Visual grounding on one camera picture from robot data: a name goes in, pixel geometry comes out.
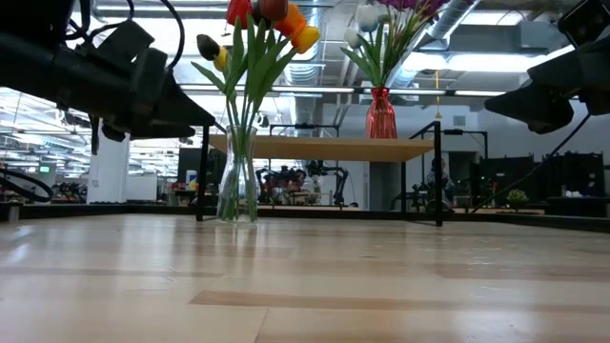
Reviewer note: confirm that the white yellow container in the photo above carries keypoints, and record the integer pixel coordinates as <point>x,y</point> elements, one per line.
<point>191,180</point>

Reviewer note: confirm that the red glass vase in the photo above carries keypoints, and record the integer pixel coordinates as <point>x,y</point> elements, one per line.
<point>381,116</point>

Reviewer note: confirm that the purple flower spray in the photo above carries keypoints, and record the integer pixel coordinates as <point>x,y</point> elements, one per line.
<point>414,5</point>

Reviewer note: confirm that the person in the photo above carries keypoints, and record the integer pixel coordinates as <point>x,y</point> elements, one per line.
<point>439,183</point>

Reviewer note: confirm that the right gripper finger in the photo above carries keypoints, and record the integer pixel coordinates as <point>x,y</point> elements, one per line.
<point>548,127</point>
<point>529,105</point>

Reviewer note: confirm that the silver ventilation duct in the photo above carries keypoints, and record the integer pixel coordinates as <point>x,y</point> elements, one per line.
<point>448,21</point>

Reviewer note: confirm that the black storage cabinets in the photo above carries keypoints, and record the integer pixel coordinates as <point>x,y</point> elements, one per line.
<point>572,176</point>

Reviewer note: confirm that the wooden shelf with black legs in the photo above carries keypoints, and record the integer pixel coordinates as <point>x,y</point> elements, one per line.
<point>324,147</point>

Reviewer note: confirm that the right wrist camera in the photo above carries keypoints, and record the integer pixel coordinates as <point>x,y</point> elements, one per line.
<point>586,21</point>

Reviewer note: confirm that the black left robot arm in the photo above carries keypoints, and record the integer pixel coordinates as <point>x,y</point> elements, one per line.
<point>33,62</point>

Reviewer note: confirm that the yellow orange tulip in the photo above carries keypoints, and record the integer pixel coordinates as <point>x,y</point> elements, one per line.
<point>221,58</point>

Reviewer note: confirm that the clear glass vase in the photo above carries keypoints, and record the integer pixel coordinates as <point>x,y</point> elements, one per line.
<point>238,190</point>

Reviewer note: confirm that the white building column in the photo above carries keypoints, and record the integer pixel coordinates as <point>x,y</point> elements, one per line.
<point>109,171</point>

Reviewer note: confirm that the small green potted plant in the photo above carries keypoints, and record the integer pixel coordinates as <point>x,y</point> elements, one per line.
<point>517,197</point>

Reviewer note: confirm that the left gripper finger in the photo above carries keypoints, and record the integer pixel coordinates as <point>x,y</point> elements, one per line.
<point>183,109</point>
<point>162,132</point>

